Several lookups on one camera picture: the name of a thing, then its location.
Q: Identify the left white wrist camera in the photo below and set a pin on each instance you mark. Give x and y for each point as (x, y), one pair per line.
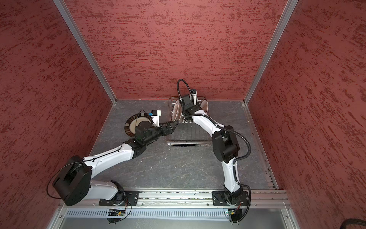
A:
(155, 116)

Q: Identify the dark checkered rim plate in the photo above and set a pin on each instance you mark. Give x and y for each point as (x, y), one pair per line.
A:
(134, 121)

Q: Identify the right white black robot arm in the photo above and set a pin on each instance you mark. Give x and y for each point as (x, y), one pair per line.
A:
(229, 146)

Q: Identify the white slotted cable duct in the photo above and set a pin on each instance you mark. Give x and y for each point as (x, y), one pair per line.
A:
(136, 213)

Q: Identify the right corner aluminium profile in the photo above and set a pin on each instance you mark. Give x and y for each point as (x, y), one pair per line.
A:
(282, 23)

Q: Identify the left small circuit board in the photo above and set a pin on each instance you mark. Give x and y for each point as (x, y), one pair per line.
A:
(116, 213)

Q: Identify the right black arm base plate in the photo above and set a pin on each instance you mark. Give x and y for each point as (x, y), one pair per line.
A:
(221, 198)

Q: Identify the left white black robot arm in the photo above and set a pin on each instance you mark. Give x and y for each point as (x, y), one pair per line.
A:
(75, 181)

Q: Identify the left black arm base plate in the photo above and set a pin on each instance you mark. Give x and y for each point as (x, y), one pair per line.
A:
(125, 199)

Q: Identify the small circuit board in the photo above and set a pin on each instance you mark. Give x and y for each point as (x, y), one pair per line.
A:
(116, 213)
(234, 214)

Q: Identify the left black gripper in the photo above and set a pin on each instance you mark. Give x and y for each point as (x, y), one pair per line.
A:
(170, 131)

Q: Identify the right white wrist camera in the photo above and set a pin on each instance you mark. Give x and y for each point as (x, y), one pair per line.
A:
(194, 96)

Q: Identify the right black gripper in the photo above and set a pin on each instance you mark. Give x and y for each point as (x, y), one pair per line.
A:
(198, 104)

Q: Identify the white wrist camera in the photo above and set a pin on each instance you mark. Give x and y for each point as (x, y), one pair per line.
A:
(155, 116)
(194, 96)

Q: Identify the aluminium mounting rail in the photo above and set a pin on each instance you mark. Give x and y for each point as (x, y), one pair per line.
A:
(202, 198)

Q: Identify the brown leaf pattern plate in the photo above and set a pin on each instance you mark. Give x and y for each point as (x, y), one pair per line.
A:
(204, 105)

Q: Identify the orange sunburst plate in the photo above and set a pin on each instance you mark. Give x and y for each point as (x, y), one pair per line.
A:
(177, 111)

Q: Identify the metal wire dish rack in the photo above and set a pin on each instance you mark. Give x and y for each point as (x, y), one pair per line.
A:
(186, 134)

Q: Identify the corner aluminium profile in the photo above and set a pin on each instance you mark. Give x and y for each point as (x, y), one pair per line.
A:
(75, 31)
(282, 23)

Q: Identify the left corner aluminium profile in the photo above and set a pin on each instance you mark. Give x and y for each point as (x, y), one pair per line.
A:
(75, 31)

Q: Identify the right small circuit board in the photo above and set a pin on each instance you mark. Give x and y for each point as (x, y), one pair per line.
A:
(234, 214)

